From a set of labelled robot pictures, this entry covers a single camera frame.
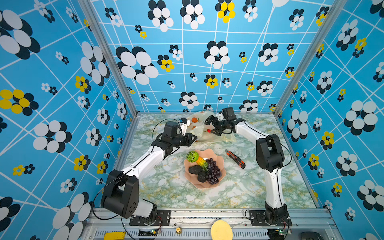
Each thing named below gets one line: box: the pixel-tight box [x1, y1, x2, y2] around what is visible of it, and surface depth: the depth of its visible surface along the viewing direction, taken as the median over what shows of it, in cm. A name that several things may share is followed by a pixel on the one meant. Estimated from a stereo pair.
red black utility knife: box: [224, 149, 246, 169], surface depth 95 cm
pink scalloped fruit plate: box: [184, 148, 227, 189], surface depth 87 cm
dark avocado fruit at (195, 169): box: [188, 165, 203, 175], surface depth 86 cm
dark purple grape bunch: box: [205, 157, 222, 185], surface depth 82 cm
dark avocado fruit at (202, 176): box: [197, 170, 208, 183], surface depth 84 cm
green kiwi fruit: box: [186, 150, 200, 163], surface depth 87 cm
